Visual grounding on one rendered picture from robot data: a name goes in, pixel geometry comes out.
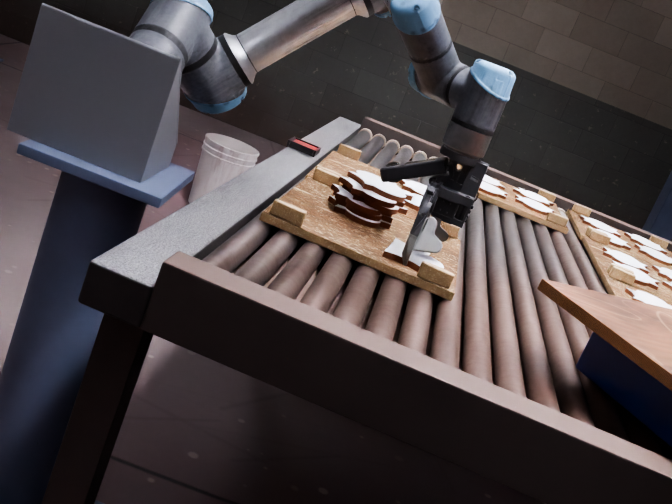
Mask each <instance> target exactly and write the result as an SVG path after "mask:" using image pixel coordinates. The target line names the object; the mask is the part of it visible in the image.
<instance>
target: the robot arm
mask: <svg viewBox="0 0 672 504"><path fill-rule="evenodd" d="M373 14H374V15H375V16H377V17H380V18H386V17H387V16H389V17H392V19H393V21H394V23H395V25H396V27H397V29H398V31H399V33H400V35H401V38H402V40H403V42H404V44H405V47H406V49H407V51H408V54H409V57H410V59H411V64H410V66H409V69H408V72H409V76H408V81H409V84H410V85H411V87H412V88H413V89H414V90H416V91H417V92H419V93H420V94H422V95H423V96H424V97H426V98H429V99H433V100H435V101H437V102H440V103H442V104H444V105H446V106H448V107H450V108H453V109H455V111H454V113H453V116H452V118H451V121H450V123H449V126H448V128H447V131H446V133H445V136H444V138H443V143H444V144H442V146H441V149H440V151H439V152H440V153H441V154H442V155H444V156H446V157H440V158H433V159H426V160H419V161H412V162H405V163H398V162H390V163H388V164H387V165H385V166H384V167H382V168H381V169H380V176H381V181H382V182H391V183H397V182H399V181H401V180H404V179H411V178H418V177H426V176H432V177H431V178H430V179H429V184H428V186H427V188H426V191H425V193H424V195H423V198H422V200H421V203H420V206H419V211H418V214H417V216H416V218H415V221H414V223H413V226H412V228H411V231H410V233H409V236H408V238H407V241H406V243H405V246H404V249H403V251H402V260H403V265H405V266H406V265H407V263H408V261H409V259H410V256H411V254H412V251H421V252H429V253H438V252H440V251H441V249H442V246H443V245H442V242H445V241H446V240H447V239H448V233H447V232H446V231H445V230H444V229H443V228H442V227H441V225H440V224H441V221H443V222H446V223H448V224H450V225H452V224H453V225H455V226H457V227H460V228H462V227H463V224H464V222H466V221H467V219H468V217H469V214H470V212H471V211H470V210H471V209H473V207H474V206H473V204H474V202H475V201H476V200H477V198H478V196H479V192H478V190H479V188H480V185H481V183H482V180H483V178H484V176H485V173H486V171H487V169H488V167H489V164H488V163H485V162H483V161H480V160H481V159H480V158H483V157H484V155H485V153H486V151H487V148H488V146H489V144H490V141H491V139H492V136H493V134H494V132H495V129H496V127H497V124H498V122H499V120H500V117H501V115H502V113H503V110H504V108H505V105H506V103H507V101H509V99H510V93H511V90H512V88H513V85H514V82H515V79H516V77H515V74H514V72H512V71H511V70H508V69H506V68H503V67H501V66H498V65H496V64H493V63H491V62H488V61H485V60H482V59H477V60H476V61H475V62H474V64H473V66H472V67H469V66H467V65H464V64H462V63H461V62H460V61H459V59H458V56H457V53H456V50H455V48H454V45H453V42H452V40H451V37H450V34H449V31H448V29H447V26H446V23H445V20H444V18H443V15H442V12H441V7H440V3H439V1H438V0H296V1H295V2H293V3H291V4H289V5H288V6H286V7H284V8H282V9H281V10H279V11H277V12H275V13H274V14H272V15H270V16H269V17H267V18H265V19H263V20H262V21H260V22H258V23H256V24H255V25H253V26H251V27H249V28H248V29H246V30H244V31H242V32H241V33H239V34H237V35H230V34H226V33H224V34H222V35H220V36H219V37H217V38H216V37H215V35H214V34H213V32H212V30H211V29H210V27H209V25H210V24H211V23H212V21H213V10H212V7H211V6H210V4H209V3H208V1H207V0H151V1H150V4H149V7H148V8H147V10H146V11H145V13H144V14H143V16H142V18H141V19H140V21H139V22H138V24H137V25H136V27H135V29H134V30H133V32H132V33H131V35H130V36H129V38H132V39H134V40H137V41H139V42H142V43H144V44H147V45H149V46H152V47H154V48H157V49H159V50H162V51H164V52H166V53H169V54H171V55H174V56H176V57H179V58H181V59H182V63H181V83H180V87H181V89H182V90H183V92H184V94H185V96H186V98H187V99H188V100H189V101H191V103H192V104H193V105H194V107H195V108H196V109H197V110H199V111H201V112H203V113H209V114H219V113H223V112H226V111H229V110H231V109H233V108H235V107H236V106H238V105H239V104H240V103H241V100H243V99H244V98H245V96H246V93H247V86H249V85H251V84H253V82H254V78H255V75H256V73H257V72H259V71H260V70H262V69H264V68H265V67H267V66H269V65H271V64H272V63H274V62H276V61H278V60H279V59H281V58H283V57H285V56H286V55H288V54H290V53H292V52H293V51H295V50H297V49H299V48H300V47H302V46H304V45H306V44H307V43H309V42H311V41H313V40H314V39H316V38H318V37H320V36H321V35H323V34H325V33H327V32H328V31H330V30H332V29H333V28H335V27H337V26H339V25H340V24H342V23H344V22H346V21H347V20H349V19H351V18H353V17H354V16H356V15H359V16H363V17H367V18H368V17H370V16H371V15H373ZM448 158H450V159H451V160H450V161H449V162H448ZM457 164H460V165H462V169H461V170H459V169H457V167H456V165H457ZM448 171H449V173H448V174H446V173H447V172H448ZM440 174H442V175H440ZM477 193H478V195H477ZM476 196H477V197H476ZM475 198H476V200H475ZM431 215H432V217H431Z"/></svg>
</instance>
